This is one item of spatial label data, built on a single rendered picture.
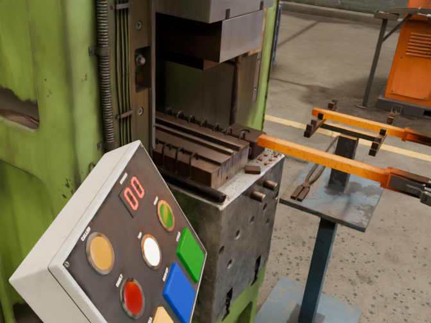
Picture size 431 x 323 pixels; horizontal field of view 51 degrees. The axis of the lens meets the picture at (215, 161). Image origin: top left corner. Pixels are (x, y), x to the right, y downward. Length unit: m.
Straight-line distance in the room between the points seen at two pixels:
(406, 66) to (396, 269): 2.44
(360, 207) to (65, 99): 1.06
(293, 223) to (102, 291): 2.16
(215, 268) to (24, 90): 0.67
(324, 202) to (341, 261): 0.96
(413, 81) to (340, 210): 3.15
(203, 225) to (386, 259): 1.57
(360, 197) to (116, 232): 1.15
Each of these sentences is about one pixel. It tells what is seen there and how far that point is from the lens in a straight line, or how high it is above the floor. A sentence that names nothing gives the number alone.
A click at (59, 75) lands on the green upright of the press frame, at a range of 0.92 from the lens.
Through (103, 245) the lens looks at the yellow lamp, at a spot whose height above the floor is 1.17.
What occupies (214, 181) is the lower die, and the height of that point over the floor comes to 0.95.
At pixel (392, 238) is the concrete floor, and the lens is 2.81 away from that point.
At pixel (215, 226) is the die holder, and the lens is 1.19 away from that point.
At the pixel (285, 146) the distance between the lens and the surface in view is 1.16.
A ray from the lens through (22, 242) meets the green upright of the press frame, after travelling 1.46.
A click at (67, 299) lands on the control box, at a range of 0.60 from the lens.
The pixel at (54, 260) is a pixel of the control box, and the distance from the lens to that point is 0.58.
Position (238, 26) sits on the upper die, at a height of 1.34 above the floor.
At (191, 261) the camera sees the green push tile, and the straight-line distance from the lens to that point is 0.85.
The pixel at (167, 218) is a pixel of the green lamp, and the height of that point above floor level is 1.09.
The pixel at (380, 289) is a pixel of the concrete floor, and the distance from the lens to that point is 2.44.
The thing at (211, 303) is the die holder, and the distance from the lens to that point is 1.37.
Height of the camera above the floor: 1.57
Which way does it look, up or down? 29 degrees down
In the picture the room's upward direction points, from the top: 4 degrees clockwise
